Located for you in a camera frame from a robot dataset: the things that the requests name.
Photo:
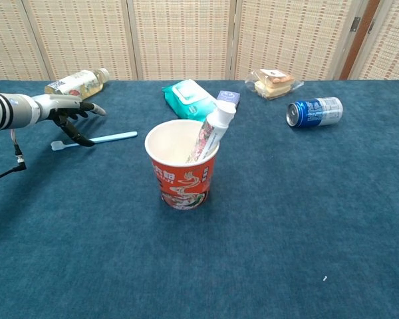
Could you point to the white toothpaste tube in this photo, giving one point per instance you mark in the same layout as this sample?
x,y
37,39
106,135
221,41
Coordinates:
x,y
222,114

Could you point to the teal wet wipes pack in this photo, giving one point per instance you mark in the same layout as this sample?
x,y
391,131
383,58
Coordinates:
x,y
183,96

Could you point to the light blue toothbrush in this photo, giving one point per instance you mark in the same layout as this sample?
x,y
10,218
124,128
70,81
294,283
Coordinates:
x,y
113,137

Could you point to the wrapped sandwich cake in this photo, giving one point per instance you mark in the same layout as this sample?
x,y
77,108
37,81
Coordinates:
x,y
272,84

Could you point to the narrow bamboo screen panel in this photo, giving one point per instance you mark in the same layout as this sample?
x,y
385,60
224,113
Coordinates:
x,y
392,50

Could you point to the yellow drink plastic bottle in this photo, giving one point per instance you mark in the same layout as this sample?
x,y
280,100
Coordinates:
x,y
83,84

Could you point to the red paper noodle cup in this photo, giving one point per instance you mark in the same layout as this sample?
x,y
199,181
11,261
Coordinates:
x,y
183,186

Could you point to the metal screen hinge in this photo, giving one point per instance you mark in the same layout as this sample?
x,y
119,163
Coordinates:
x,y
354,25
371,26

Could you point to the small purple tissue pack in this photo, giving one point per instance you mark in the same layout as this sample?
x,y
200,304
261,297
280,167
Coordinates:
x,y
228,96

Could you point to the wide bamboo folding screen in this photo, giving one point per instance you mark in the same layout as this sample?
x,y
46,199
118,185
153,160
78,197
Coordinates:
x,y
183,36

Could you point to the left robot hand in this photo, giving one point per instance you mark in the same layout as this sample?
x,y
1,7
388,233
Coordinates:
x,y
56,103

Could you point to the blue drink can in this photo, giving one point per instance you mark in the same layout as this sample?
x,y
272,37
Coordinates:
x,y
319,113

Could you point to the brown wooden post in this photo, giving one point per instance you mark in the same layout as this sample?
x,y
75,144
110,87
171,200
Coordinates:
x,y
360,40

